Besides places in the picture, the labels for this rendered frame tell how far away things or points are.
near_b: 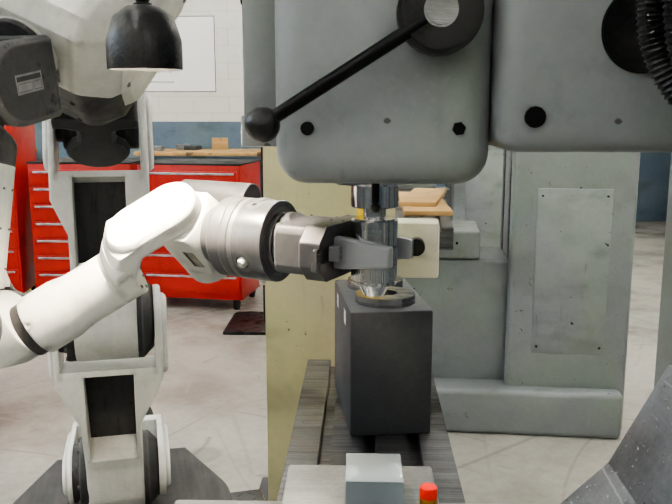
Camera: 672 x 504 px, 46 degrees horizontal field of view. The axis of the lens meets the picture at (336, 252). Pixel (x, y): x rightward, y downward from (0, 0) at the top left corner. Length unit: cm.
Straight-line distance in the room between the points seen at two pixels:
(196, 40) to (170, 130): 112
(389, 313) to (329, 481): 38
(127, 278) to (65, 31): 31
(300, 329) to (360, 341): 149
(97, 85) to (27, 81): 13
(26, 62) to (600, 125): 63
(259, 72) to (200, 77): 922
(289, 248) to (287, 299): 180
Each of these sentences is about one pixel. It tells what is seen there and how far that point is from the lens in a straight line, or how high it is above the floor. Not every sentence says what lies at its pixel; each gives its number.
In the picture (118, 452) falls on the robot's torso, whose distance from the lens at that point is 156.
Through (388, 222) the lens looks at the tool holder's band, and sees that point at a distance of 78.
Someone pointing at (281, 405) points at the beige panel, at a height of 40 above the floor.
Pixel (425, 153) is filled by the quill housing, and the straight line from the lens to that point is 70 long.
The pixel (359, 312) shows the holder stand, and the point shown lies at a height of 109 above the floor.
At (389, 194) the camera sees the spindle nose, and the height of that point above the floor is 129.
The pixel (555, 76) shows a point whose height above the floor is 140.
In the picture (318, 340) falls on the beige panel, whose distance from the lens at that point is 263.
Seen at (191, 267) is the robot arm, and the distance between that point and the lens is 93.
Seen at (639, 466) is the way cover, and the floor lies 96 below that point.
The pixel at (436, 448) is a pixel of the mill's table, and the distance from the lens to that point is 116.
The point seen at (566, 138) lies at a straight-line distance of 70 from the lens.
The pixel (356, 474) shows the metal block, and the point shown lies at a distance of 75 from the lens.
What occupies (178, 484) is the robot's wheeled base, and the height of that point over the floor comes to 57.
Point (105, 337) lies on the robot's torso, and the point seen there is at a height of 100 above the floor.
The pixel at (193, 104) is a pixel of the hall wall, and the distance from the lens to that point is 1001.
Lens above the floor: 138
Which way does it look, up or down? 10 degrees down
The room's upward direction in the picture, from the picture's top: straight up
